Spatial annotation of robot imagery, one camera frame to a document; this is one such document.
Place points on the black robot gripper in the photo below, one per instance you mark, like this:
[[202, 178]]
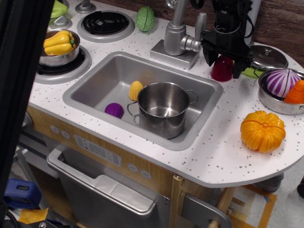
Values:
[[229, 34]]

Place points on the dark red toy sweet potato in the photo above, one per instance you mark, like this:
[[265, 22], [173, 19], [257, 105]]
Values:
[[223, 69]]

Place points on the steel pot lid right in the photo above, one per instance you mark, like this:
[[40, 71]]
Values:
[[268, 57]]

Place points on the steel pot in sink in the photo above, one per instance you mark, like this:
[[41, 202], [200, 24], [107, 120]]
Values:
[[162, 108]]

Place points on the grey sink basin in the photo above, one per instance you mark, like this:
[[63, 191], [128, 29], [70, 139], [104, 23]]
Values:
[[110, 80]]

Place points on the steel pot on stove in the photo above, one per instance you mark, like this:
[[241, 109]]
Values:
[[55, 61]]

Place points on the light green plate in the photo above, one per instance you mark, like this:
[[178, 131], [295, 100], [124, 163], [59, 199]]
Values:
[[253, 72]]

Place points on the silver toy faucet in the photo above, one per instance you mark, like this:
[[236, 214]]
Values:
[[178, 48]]

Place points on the purple white toy onion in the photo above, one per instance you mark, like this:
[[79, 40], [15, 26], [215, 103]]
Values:
[[281, 81]]

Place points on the steel pan right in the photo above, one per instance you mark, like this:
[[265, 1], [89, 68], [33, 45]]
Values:
[[273, 102]]

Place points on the orange toy carrot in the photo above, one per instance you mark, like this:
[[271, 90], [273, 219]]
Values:
[[296, 94]]

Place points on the orange toy pumpkin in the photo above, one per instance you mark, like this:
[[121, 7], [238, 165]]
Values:
[[262, 131]]

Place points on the green toy cabbage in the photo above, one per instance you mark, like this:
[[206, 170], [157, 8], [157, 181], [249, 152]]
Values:
[[145, 19]]

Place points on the yellow toy corn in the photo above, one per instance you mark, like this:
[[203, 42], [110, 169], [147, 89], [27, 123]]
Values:
[[134, 90]]

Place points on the purple toy eggplant piece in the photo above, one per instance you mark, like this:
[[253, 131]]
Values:
[[115, 109]]

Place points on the black coil burner rear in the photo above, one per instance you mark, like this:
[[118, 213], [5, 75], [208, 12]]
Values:
[[105, 26]]

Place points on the silver stove knob rear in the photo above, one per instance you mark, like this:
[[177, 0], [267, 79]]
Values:
[[85, 7]]

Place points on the silver stove knob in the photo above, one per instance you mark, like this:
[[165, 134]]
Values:
[[61, 22], [85, 7]]

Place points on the yellow toy bell pepper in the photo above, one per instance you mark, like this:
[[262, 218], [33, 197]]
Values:
[[59, 44]]

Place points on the black front stove burner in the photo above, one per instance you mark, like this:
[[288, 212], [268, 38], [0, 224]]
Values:
[[60, 74]]

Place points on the silver stove knob middle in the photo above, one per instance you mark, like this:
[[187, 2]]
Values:
[[61, 22]]

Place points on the green cutting board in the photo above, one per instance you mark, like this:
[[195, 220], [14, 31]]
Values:
[[58, 10]]

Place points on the grey dishwasher door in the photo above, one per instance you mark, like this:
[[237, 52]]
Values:
[[103, 198]]

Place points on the black foreground pole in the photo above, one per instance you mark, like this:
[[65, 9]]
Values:
[[23, 25]]

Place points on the silver oven knob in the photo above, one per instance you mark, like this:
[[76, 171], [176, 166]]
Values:
[[27, 121]]

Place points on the blue clamp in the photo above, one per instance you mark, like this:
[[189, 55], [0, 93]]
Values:
[[22, 194]]

